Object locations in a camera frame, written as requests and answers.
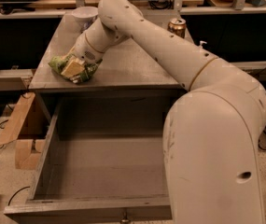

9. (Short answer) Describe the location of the brass drawer knob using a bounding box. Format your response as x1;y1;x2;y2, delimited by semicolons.
120;212;131;224

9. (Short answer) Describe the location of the grey cabinet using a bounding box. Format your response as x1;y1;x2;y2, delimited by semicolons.
28;9;196;123

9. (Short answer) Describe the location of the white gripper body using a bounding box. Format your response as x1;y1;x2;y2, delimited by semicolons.
73;35;104;63

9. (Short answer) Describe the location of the open grey top drawer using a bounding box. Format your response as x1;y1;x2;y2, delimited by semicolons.
5;94;175;224

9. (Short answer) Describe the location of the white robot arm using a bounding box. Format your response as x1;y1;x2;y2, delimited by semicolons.
72;0;266;224

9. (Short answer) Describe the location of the white pump bottle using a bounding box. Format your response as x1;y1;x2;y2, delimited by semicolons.
199;40;207;47

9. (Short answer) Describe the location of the green jalapeno chip bag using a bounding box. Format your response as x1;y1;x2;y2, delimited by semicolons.
49;56;101;84

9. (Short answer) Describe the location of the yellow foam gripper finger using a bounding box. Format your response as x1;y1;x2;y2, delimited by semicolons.
61;59;85;78
61;54;76;67

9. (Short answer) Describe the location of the white bowl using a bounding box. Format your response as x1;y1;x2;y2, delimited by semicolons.
72;7;98;26

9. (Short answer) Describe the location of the cardboard box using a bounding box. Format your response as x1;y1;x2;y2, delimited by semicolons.
0;92;48;170

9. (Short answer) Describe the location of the gold soda can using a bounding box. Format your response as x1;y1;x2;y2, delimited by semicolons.
167;18;187;38

